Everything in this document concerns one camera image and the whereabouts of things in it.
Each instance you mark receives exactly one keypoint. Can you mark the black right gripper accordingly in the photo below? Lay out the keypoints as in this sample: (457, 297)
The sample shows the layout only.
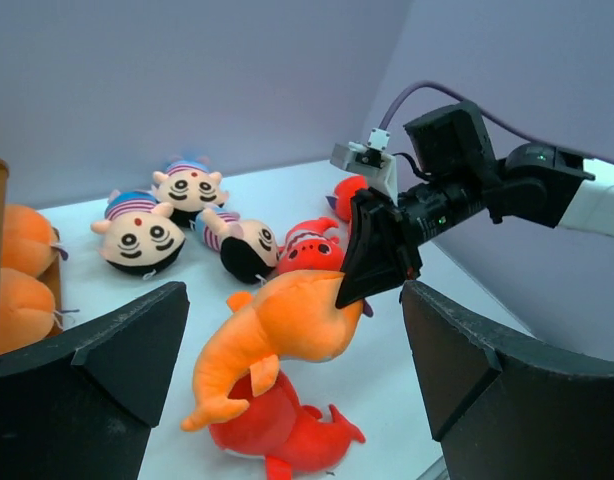
(379, 252)

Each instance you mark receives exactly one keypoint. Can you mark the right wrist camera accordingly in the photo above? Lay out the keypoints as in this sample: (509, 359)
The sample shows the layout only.
(370, 160)

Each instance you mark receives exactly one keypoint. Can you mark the cartoon boy doll lower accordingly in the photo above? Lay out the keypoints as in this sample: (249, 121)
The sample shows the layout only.
(248, 248)

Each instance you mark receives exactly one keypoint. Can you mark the cartoon boy doll upper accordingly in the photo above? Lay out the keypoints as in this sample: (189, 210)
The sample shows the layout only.
(189, 186)

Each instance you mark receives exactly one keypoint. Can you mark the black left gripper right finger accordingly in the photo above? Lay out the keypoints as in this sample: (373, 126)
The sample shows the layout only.
(502, 404)

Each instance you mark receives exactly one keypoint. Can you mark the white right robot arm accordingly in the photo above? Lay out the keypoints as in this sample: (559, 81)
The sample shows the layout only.
(460, 176)

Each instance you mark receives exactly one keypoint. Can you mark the orange shark plush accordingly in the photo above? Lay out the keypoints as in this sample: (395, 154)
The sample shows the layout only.
(292, 316)
(30, 243)
(31, 308)

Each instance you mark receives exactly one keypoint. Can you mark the red shark plush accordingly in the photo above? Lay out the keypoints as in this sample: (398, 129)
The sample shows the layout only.
(289, 436)
(307, 247)
(344, 191)

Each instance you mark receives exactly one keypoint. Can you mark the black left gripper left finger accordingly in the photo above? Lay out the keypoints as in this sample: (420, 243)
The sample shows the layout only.
(82, 404)

